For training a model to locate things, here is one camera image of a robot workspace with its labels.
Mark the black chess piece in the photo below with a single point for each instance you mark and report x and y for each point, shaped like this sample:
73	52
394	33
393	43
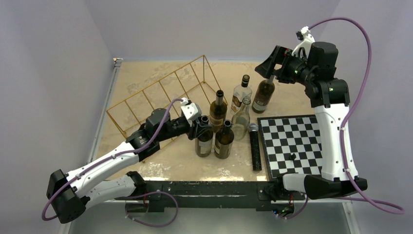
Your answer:
293	157

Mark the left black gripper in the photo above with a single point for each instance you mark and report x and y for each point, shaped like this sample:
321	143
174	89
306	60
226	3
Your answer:
196	128

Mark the gold wire wine rack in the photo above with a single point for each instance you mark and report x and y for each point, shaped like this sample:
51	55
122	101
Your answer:
142	87

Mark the black microphone silver head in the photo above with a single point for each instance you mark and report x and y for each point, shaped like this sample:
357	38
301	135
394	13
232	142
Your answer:
253	130

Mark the black white chessboard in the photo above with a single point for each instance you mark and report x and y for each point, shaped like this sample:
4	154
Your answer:
286	135

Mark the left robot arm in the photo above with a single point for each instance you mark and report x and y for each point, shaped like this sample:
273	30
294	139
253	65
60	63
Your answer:
71	194

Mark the clear whisky bottle black cap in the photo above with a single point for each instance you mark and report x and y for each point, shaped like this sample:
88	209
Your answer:
239	92

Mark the dark wine bottle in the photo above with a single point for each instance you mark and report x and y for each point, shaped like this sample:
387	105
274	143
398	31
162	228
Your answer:
203	143
263	95
223	140

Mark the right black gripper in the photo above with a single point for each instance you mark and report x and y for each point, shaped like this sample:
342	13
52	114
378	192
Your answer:
267	68

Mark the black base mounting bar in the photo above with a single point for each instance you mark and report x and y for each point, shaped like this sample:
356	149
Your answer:
257	195

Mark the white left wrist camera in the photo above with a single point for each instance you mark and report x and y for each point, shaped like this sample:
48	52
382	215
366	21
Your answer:
190	110

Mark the green wine bottle silver neck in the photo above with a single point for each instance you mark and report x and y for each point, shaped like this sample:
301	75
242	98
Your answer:
217	112

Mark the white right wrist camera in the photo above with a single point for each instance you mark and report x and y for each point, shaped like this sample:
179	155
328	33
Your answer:
306	39

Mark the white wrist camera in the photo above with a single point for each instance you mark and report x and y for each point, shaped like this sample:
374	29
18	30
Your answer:
190	110
306	39

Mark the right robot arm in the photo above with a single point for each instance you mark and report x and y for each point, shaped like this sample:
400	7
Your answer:
329	96

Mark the clear empty glass bottle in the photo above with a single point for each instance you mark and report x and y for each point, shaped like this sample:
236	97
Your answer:
241	119

